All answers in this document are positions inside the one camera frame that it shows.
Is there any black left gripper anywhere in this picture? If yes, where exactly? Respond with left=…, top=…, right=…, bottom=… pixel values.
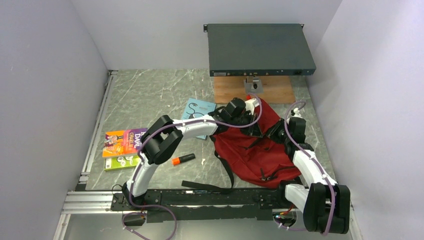
left=230, top=112, right=263, bottom=139

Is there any light blue cat notebook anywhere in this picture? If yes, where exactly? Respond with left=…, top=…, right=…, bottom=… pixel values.
left=177, top=98, right=218, bottom=141

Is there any red fabric backpack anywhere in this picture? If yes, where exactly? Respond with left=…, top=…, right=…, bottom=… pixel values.
left=210, top=100, right=301, bottom=189

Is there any orange black highlighter marker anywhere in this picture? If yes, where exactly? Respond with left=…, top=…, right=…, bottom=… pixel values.
left=171, top=153, right=196, bottom=166

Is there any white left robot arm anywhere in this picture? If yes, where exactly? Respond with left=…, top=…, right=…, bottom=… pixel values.
left=122, top=94, right=263, bottom=210

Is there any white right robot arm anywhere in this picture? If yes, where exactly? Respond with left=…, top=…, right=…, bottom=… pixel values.
left=269, top=116, right=351, bottom=234

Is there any wooden board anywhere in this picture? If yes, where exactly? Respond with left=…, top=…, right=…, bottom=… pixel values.
left=213, top=76, right=295, bottom=104

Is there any Roald Dahl Charlie book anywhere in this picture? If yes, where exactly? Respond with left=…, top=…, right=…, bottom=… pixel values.
left=102, top=128, right=148, bottom=158

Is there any green book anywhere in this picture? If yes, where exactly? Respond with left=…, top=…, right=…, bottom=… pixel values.
left=104, top=155, right=140, bottom=172

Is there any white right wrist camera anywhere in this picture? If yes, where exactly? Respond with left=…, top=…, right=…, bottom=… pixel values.
left=290, top=107, right=302, bottom=118

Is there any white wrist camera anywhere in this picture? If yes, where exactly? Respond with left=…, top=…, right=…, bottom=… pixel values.
left=290, top=107, right=302, bottom=118
left=244, top=95, right=260, bottom=115

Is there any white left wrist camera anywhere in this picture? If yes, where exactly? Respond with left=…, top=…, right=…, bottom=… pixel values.
left=244, top=95, right=260, bottom=115

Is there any grey metal camera mount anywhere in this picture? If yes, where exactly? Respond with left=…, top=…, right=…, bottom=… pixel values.
left=243, top=76, right=264, bottom=94

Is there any dark rack-mount network switch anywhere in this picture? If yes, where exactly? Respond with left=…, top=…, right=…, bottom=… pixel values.
left=203, top=23, right=317, bottom=77

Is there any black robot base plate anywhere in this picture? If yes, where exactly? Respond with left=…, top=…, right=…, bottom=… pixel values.
left=110, top=188, right=299, bottom=223

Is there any aluminium rail frame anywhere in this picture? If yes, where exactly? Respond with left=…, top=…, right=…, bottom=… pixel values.
left=53, top=69, right=364, bottom=240

